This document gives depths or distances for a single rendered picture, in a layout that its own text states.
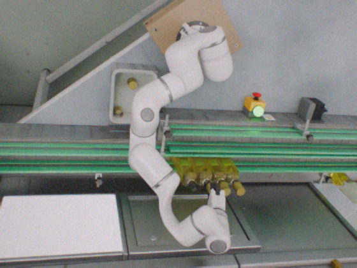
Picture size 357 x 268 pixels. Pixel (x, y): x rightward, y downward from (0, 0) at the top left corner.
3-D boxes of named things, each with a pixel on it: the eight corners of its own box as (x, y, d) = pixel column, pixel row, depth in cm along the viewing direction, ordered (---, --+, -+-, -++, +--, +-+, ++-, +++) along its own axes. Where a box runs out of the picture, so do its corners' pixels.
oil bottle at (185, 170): (171, 159, 166) (183, 189, 148) (173, 148, 164) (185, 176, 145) (183, 159, 168) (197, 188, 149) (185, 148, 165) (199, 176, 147)
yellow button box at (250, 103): (241, 110, 178) (248, 117, 172) (245, 94, 175) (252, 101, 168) (255, 110, 180) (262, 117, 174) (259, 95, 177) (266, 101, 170)
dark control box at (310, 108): (296, 112, 185) (305, 120, 178) (300, 96, 182) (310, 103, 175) (311, 113, 188) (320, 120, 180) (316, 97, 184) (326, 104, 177)
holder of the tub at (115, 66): (107, 125, 167) (108, 133, 160) (111, 62, 154) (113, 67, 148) (146, 126, 171) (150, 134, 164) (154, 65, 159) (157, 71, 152)
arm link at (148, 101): (156, 85, 129) (117, 104, 126) (161, 70, 116) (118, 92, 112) (177, 120, 128) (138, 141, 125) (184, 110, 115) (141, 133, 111)
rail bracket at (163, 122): (155, 145, 161) (160, 160, 150) (160, 106, 153) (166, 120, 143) (162, 145, 161) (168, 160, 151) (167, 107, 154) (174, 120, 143)
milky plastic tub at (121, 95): (107, 114, 164) (108, 123, 156) (110, 62, 154) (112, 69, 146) (148, 115, 168) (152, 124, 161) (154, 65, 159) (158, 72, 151)
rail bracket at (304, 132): (290, 127, 173) (305, 141, 162) (294, 111, 170) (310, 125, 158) (298, 127, 174) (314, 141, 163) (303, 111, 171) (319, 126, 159)
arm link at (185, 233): (176, 166, 120) (221, 219, 119) (147, 191, 124) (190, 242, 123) (168, 174, 112) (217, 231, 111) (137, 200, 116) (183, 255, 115)
